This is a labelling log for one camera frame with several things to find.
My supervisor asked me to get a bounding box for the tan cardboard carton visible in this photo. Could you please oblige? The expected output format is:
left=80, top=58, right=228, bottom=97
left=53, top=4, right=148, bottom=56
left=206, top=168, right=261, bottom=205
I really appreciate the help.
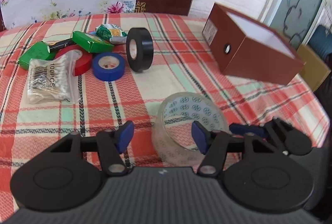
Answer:
left=296, top=44, right=331, bottom=92

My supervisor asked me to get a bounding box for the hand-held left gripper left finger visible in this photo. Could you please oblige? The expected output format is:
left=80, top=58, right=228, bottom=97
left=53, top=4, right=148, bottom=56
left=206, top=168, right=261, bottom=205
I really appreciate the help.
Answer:
left=49, top=121, right=134, bottom=176

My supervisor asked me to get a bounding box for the plaid tablecloth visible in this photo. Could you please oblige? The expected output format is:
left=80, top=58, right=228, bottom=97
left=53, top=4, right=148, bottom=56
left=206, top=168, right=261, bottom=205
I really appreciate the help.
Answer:
left=0, top=13, right=331, bottom=217

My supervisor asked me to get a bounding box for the red tape roll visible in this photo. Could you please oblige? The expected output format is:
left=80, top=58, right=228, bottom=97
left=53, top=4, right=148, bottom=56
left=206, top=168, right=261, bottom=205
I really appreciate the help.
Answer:
left=54, top=44, right=93, bottom=77

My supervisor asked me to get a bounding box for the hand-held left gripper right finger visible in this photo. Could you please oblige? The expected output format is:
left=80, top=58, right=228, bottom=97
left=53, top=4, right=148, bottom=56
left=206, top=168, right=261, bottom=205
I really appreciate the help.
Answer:
left=191, top=121, right=275, bottom=176

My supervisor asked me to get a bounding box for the blue tape roll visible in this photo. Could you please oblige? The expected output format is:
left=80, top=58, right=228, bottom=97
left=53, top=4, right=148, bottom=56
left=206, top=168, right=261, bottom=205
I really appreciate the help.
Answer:
left=93, top=52, right=127, bottom=82

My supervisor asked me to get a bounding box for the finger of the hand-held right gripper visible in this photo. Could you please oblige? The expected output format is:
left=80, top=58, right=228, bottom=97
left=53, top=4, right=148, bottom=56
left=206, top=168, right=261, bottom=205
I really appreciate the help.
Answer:
left=229, top=117, right=313, bottom=157

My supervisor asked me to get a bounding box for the black marker pen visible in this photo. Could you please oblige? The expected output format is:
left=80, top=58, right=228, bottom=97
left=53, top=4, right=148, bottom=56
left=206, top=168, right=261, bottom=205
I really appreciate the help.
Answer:
left=47, top=38, right=74, bottom=53

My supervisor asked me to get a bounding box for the clear packing tape roll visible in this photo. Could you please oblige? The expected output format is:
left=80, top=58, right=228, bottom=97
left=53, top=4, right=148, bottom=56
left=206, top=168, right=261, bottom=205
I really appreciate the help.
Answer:
left=151, top=92, right=229, bottom=167

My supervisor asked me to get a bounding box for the dark blue cloth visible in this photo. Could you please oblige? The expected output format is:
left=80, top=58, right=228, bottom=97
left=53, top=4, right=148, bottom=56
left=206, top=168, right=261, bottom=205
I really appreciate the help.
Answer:
left=307, top=25, right=332, bottom=69

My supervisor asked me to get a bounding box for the brown open cardboard box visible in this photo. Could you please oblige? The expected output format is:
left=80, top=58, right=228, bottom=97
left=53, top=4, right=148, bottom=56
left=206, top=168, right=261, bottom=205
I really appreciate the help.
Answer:
left=202, top=2, right=306, bottom=86

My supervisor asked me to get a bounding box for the green and yellow snack packet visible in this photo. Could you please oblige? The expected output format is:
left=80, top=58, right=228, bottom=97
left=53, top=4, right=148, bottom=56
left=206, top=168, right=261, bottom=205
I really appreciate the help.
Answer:
left=95, top=24, right=127, bottom=44

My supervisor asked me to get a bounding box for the black electrical tape roll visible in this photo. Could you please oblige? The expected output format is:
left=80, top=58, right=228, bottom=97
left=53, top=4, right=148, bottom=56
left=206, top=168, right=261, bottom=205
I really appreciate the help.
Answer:
left=126, top=28, right=154, bottom=73

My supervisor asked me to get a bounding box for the cotton swab packet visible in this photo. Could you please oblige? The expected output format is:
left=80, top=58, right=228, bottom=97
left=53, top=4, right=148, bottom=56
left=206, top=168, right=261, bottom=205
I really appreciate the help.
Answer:
left=25, top=54, right=79, bottom=104

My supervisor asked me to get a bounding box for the green cardboard box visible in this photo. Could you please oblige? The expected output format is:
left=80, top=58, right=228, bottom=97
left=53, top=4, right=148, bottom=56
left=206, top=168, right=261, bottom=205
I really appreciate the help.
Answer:
left=18, top=41, right=56, bottom=71
left=72, top=31, right=115, bottom=53

